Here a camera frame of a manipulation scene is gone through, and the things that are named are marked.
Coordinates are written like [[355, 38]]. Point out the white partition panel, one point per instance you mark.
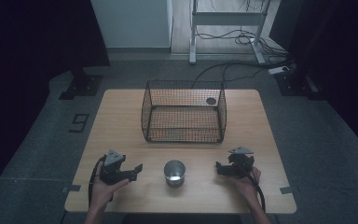
[[130, 21]]

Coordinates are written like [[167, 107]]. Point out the person's left hand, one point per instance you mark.
[[101, 194]]

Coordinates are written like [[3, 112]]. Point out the silver metal cup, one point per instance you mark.
[[174, 174]]

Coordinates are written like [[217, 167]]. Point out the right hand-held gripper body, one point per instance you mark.
[[241, 161]]

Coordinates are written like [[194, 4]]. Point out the grey tape piece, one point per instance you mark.
[[286, 189], [72, 188]]

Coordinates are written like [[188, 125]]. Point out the black round table grommet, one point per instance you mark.
[[211, 101]]

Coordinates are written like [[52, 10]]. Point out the white power strip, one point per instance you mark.
[[278, 70]]

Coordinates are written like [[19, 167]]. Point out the dark curtain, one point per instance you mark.
[[28, 37], [338, 46]]

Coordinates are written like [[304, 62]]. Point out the black stand base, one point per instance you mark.
[[293, 84], [82, 85]]

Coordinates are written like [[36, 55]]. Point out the person's right hand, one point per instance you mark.
[[248, 186]]

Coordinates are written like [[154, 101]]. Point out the white desk frame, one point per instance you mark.
[[230, 18]]

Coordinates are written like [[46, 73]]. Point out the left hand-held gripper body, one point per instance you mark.
[[112, 169]]

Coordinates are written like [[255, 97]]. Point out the person's dark clothing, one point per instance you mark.
[[180, 219]]

